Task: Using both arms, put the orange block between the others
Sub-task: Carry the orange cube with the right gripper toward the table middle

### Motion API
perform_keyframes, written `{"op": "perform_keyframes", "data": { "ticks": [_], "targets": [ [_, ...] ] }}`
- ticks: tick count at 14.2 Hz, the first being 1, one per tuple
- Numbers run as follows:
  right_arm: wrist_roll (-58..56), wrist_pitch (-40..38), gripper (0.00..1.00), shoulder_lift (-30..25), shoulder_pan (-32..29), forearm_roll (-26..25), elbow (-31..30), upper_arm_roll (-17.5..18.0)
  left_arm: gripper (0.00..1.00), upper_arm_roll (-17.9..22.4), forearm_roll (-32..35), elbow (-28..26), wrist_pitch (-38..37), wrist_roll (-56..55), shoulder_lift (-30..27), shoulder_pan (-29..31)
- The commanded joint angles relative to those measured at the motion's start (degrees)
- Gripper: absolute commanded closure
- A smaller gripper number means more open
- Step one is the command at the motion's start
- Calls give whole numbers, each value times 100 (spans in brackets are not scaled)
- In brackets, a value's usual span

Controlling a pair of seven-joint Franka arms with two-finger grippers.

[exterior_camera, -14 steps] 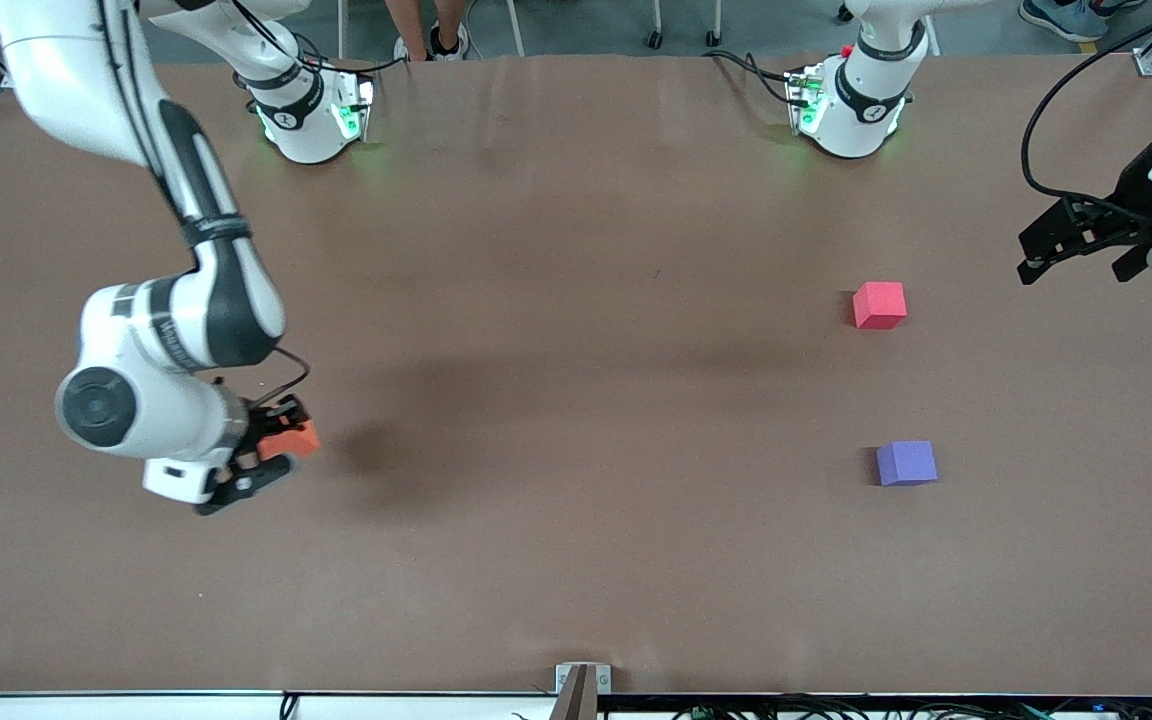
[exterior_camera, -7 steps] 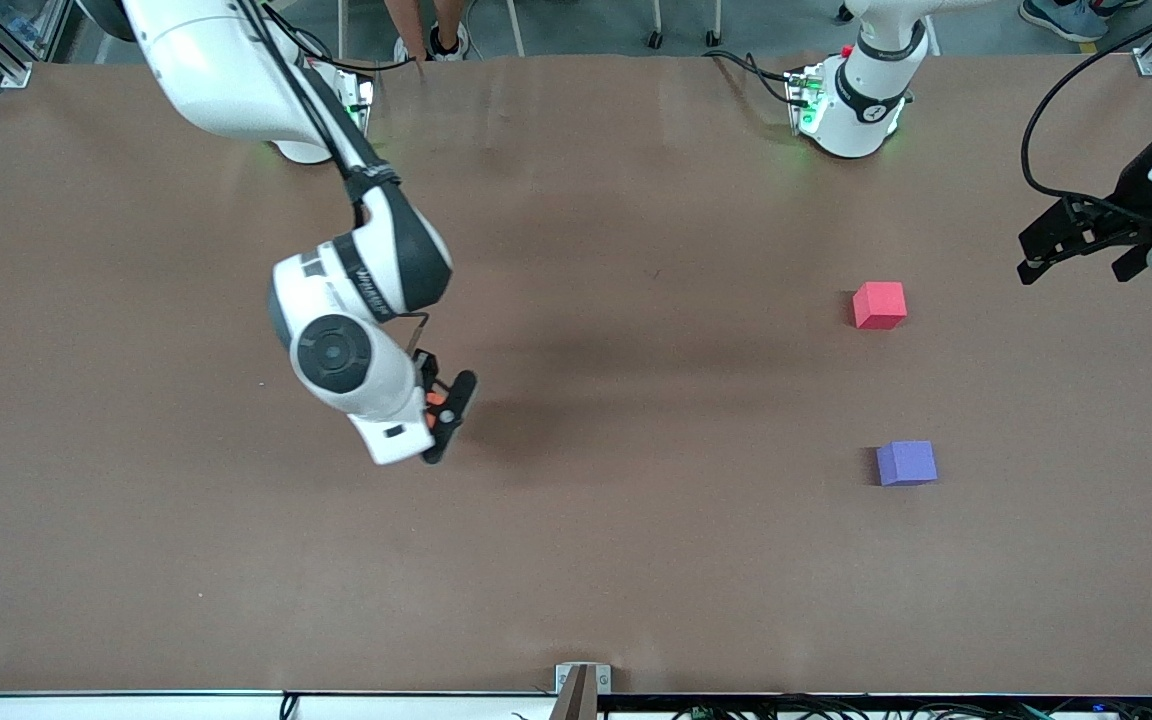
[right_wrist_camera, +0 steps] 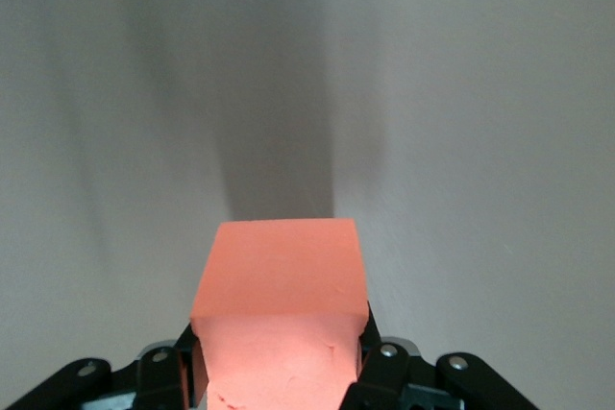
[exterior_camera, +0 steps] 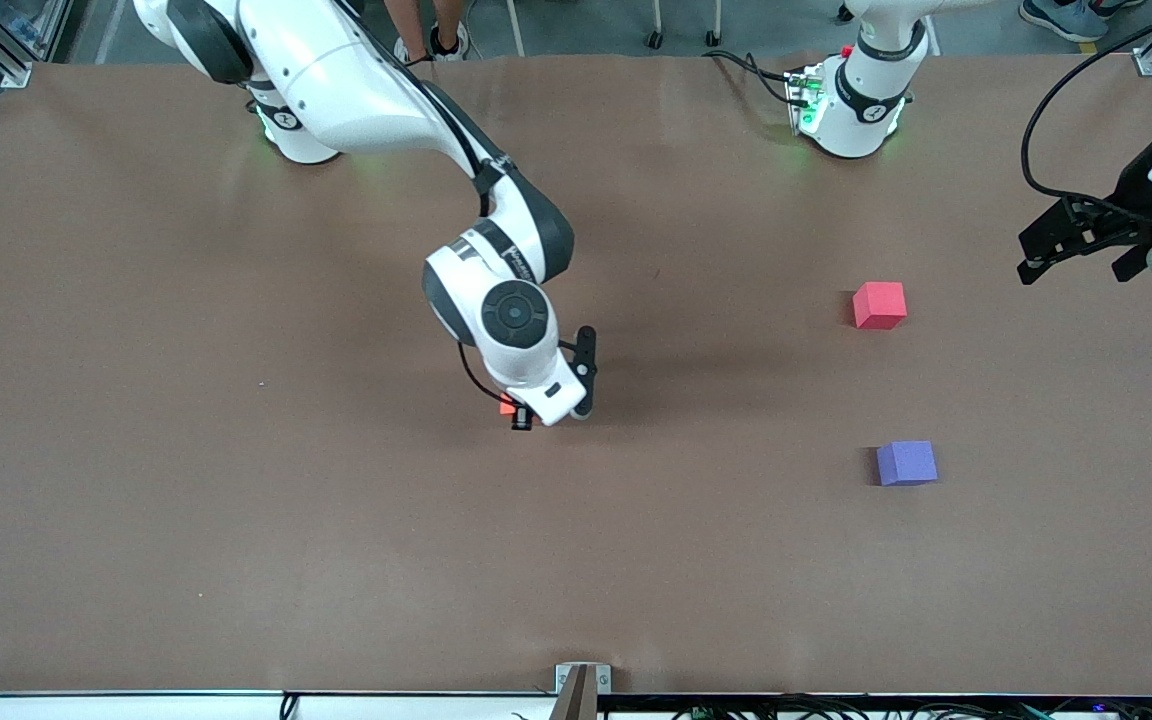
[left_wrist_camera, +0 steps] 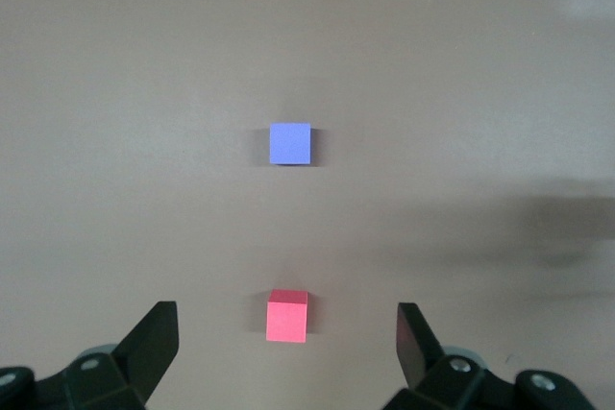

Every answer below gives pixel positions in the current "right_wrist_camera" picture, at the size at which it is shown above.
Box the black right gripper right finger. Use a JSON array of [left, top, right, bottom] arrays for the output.
[[335, 301, 535, 410]]

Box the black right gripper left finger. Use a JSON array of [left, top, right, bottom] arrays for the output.
[[0, 322, 199, 410]]

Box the orange foam block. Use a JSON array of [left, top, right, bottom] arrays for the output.
[[188, 217, 372, 410]]

